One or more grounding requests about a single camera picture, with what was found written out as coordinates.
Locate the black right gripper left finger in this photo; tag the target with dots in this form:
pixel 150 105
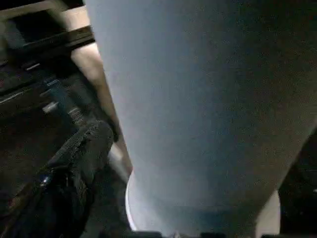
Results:
pixel 74 173

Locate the white plastic table top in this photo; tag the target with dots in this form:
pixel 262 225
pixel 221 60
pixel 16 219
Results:
pixel 99 81

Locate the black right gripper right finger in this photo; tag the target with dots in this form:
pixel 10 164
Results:
pixel 302 198

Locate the white plastic table leg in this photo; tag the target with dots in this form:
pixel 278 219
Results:
pixel 198 99

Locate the black plastic mat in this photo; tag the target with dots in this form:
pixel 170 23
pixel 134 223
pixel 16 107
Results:
pixel 24 148

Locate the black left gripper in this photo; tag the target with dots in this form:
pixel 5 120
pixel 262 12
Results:
pixel 49 99

